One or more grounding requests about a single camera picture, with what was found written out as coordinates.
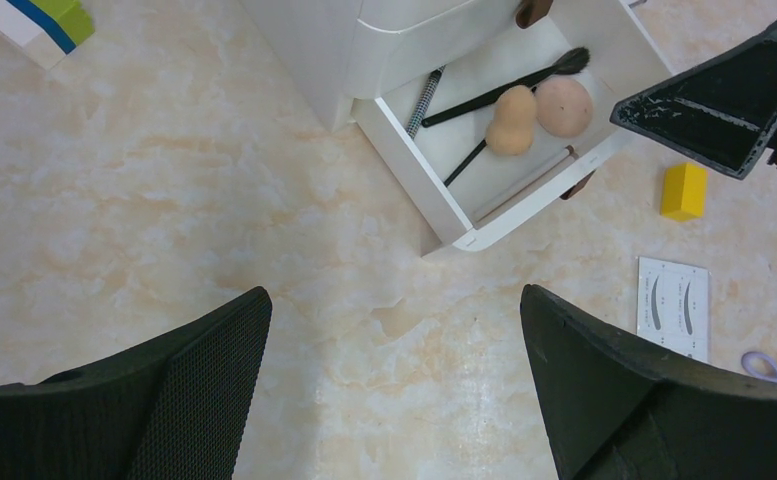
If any white cosmetic pencil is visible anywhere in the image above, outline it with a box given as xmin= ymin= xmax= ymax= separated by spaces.
xmin=472 ymin=145 xmax=575 ymax=221

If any white false eyelash card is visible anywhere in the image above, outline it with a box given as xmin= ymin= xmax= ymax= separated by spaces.
xmin=636 ymin=256 xmax=710 ymax=363

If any white plastic drawer organizer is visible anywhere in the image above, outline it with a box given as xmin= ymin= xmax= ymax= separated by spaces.
xmin=245 ymin=1 xmax=672 ymax=252

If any yellow rectangular toy block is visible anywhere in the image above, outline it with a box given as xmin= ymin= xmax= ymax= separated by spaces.
xmin=660 ymin=163 xmax=708 ymax=222

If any peach powder puff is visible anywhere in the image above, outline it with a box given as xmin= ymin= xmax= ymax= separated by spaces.
xmin=535 ymin=77 xmax=594 ymax=138

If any black makeup brush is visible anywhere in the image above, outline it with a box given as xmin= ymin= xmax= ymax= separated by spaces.
xmin=421 ymin=47 xmax=591 ymax=128

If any silver eyeliner pencil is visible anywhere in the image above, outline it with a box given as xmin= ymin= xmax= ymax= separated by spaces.
xmin=405 ymin=65 xmax=446 ymax=139

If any green blue white toy block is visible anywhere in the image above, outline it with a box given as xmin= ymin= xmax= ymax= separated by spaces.
xmin=0 ymin=0 xmax=95 ymax=71

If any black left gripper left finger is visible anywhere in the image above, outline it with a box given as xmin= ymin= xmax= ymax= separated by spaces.
xmin=0 ymin=287 xmax=272 ymax=479

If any beige makeup sponge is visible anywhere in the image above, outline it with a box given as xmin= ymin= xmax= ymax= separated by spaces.
xmin=485 ymin=85 xmax=537 ymax=156

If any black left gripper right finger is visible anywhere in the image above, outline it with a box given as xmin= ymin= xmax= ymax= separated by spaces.
xmin=520 ymin=284 xmax=777 ymax=479

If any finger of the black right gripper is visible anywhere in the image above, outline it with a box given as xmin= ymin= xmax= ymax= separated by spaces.
xmin=610 ymin=20 xmax=777 ymax=180

